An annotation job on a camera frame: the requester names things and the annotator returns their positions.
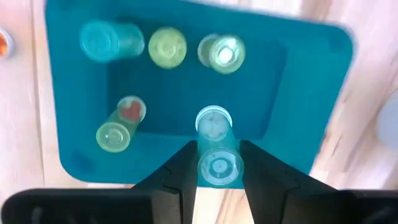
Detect teal pill bottle white pills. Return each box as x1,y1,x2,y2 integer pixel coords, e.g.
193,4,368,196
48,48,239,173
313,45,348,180
195,105,245,187

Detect teal translucent pill bottle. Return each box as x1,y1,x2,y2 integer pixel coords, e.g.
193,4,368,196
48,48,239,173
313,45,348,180
78,20,146,63

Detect blue plastic basket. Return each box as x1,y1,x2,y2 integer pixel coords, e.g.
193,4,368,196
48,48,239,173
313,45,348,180
45,0,355,189

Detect green translucent pill bottle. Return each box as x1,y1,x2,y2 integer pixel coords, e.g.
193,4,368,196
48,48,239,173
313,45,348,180
147,26,188,70

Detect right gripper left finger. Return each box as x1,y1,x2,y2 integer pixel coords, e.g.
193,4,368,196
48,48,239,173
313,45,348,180
130,140,199,224

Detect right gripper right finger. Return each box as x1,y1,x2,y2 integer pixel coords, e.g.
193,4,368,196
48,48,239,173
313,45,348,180
241,140,349,224

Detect green pill bottle white pills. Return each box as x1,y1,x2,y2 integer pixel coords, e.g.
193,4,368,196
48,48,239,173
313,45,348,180
197,33,246,75

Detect green pill bottle red pills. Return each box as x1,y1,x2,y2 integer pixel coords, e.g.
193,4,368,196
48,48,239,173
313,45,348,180
95,95,147,154

